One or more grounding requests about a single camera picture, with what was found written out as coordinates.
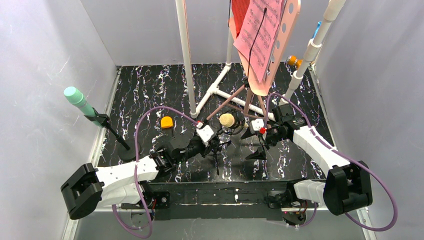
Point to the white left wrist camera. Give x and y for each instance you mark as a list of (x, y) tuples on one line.
[(205, 132)]

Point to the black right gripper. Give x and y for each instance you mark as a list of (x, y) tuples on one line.
[(265, 139)]

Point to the blue tube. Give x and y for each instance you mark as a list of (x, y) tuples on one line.
[(317, 29)]

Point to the orange tape measure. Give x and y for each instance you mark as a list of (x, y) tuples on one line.
[(166, 122)]

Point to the red folder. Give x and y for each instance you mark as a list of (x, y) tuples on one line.
[(239, 9)]

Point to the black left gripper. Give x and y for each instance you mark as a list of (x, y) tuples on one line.
[(213, 144)]

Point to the orange microphone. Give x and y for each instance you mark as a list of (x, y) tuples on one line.
[(292, 60)]

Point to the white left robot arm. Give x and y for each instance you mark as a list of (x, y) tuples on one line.
[(89, 188)]

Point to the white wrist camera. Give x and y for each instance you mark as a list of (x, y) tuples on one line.
[(258, 126), (205, 132)]

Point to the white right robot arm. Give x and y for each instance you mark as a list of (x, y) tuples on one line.
[(347, 186)]

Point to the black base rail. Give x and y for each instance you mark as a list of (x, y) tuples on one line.
[(229, 200)]

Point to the pink sheet music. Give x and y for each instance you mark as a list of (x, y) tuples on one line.
[(258, 34)]

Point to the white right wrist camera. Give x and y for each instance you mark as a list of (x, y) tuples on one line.
[(258, 126)]

